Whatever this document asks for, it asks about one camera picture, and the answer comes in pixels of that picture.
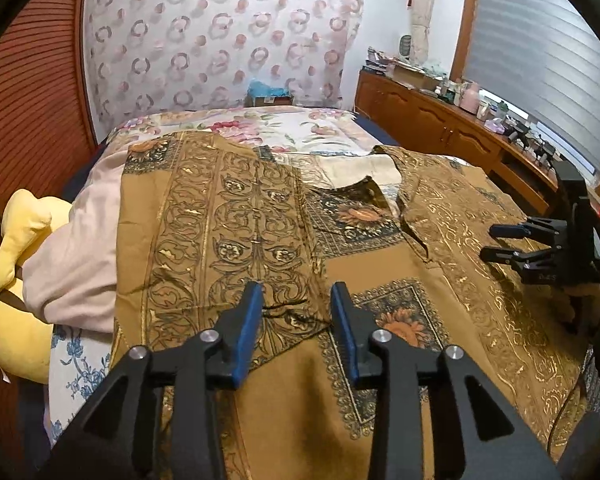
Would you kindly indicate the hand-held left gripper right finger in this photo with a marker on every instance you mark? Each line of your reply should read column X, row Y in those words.
column 345, row 330

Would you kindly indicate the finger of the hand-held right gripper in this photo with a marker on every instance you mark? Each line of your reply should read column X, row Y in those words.
column 507, row 230
column 497, row 255

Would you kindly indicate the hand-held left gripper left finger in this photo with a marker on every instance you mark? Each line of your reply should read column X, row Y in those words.
column 245, row 330

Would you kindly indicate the brown gold patterned garment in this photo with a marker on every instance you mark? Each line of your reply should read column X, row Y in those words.
column 205, row 220

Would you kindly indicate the wooden cabinet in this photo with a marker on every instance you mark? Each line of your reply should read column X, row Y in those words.
column 430, row 120

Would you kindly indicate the pink bottle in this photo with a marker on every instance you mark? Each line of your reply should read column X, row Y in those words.
column 470, row 96

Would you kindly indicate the blue floral bed sheet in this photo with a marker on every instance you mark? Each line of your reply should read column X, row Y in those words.
column 77, row 370

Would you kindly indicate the grey window blind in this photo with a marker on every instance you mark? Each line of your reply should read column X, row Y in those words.
column 540, row 50

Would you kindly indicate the beige pillow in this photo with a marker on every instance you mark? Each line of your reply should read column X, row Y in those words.
column 75, row 260

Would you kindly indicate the pink floral blanket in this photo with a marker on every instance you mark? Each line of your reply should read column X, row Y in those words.
column 260, row 127

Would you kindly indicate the small white fan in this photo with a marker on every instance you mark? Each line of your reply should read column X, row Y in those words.
column 405, row 46

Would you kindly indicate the tied lace curtain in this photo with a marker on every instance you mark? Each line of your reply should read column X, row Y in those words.
column 422, row 20

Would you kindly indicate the cardboard box with blue cloth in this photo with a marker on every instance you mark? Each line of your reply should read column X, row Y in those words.
column 267, row 94

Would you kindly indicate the yellow plush toy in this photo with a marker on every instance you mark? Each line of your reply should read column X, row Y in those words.
column 22, row 225

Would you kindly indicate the wooden louvred door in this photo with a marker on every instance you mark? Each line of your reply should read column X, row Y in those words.
column 35, row 90

